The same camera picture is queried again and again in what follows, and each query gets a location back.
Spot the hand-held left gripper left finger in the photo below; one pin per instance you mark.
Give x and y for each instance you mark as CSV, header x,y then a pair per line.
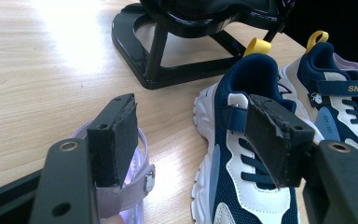
x,y
113,146

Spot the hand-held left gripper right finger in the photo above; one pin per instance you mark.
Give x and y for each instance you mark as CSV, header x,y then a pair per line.
x,y
273,140

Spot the plain pink sandal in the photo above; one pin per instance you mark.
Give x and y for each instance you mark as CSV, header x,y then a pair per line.
x,y
121,199

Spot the navy and white sneaker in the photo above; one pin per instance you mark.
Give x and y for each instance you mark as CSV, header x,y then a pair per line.
x,y
317,62
254,74

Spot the wavy shoe rack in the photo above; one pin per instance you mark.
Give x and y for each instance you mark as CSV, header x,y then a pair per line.
x,y
130,53

